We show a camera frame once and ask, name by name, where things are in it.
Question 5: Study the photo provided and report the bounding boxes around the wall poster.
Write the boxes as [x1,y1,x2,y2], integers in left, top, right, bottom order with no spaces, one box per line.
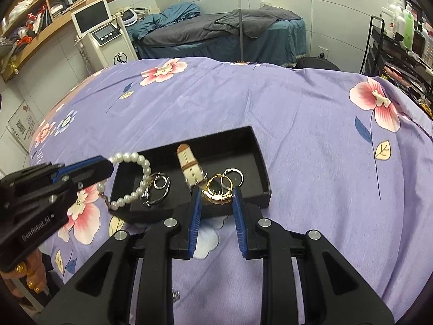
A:
[7,102,38,154]

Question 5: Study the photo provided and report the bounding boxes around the metal pole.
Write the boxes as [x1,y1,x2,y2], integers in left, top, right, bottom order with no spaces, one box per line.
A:
[237,0,245,61]

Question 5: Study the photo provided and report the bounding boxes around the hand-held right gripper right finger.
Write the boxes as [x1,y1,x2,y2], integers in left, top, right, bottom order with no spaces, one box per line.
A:
[232,187,396,325]

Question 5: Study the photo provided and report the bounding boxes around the row of bottles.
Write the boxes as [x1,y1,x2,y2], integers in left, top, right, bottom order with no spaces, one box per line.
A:
[380,0,433,58]

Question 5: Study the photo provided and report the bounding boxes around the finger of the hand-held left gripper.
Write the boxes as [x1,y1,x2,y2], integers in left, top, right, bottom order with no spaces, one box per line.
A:
[44,155,115,181]
[47,167,116,207]

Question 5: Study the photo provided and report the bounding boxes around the wooden wall shelf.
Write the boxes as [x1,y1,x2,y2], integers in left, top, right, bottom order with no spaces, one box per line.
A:
[0,0,131,82]

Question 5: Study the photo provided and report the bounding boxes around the white beauty machine with screen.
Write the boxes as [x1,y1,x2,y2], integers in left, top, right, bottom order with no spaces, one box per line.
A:
[71,0,137,72]

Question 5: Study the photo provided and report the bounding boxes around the black metal rack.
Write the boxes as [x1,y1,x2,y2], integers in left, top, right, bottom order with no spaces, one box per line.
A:
[360,15,433,109]

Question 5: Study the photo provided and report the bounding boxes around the beige leather strap bracelet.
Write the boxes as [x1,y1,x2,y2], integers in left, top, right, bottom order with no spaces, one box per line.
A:
[176,143,208,187]

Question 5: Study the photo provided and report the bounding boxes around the person's left hand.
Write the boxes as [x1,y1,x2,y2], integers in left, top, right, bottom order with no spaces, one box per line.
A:
[0,250,51,312]

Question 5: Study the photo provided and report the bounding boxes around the chunky silver ring earrings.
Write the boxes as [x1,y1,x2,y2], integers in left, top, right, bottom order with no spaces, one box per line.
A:
[141,172,171,208]

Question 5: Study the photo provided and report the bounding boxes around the thin silver hoop earring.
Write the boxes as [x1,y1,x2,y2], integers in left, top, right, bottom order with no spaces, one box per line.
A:
[221,167,244,190]

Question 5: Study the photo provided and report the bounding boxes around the teal massage bed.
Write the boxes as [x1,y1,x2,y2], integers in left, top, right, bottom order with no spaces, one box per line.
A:
[135,5,307,68]

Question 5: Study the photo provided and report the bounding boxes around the blue duvet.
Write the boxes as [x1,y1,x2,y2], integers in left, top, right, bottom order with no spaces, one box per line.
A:
[130,2,202,39]

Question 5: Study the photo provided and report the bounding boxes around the black stool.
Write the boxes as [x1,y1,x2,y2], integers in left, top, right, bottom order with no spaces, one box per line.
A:
[296,57,342,72]

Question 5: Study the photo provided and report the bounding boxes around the grey bed blanket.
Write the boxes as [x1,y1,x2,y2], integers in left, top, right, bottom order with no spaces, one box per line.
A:
[140,6,301,46]

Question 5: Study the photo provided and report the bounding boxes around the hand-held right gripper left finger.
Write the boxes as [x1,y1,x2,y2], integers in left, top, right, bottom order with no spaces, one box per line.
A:
[37,188,204,325]

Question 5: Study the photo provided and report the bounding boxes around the small white beauty device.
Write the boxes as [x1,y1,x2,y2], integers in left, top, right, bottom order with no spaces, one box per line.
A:
[117,8,140,27]

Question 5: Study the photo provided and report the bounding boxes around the black cardboard box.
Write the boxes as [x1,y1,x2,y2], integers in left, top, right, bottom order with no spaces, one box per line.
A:
[107,126,272,224]

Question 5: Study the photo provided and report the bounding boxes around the gold hoop earrings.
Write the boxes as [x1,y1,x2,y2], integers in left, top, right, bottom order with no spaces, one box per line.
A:
[202,174,234,207]

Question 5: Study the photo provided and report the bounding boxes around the white pearl bracelet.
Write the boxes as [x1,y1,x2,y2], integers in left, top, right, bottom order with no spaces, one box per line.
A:
[97,152,153,212]

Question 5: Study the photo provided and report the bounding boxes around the purple floral blanket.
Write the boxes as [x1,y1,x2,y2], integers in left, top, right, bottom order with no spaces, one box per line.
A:
[29,57,433,325]

